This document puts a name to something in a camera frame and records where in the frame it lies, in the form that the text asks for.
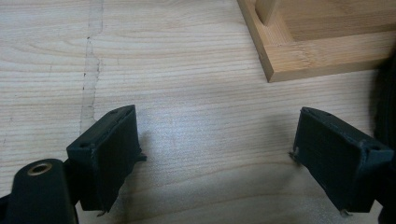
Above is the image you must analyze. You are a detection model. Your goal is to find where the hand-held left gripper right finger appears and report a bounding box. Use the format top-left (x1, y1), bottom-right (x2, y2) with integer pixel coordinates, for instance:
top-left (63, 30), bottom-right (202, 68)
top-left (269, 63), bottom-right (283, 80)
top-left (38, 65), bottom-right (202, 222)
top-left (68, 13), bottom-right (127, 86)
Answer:
top-left (289, 106), bottom-right (395, 217)

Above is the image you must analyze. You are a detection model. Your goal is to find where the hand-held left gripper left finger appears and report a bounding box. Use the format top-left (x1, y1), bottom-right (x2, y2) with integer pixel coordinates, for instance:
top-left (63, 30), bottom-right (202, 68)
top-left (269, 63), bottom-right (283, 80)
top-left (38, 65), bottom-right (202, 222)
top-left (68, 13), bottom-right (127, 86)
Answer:
top-left (65, 105), bottom-right (148, 217)

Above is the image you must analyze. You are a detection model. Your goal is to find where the wooden three-tier shoe rack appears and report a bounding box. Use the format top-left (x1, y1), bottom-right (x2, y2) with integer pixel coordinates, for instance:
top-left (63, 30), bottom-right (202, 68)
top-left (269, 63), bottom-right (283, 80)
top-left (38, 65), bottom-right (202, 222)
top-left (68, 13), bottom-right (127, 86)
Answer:
top-left (236, 0), bottom-right (396, 83)

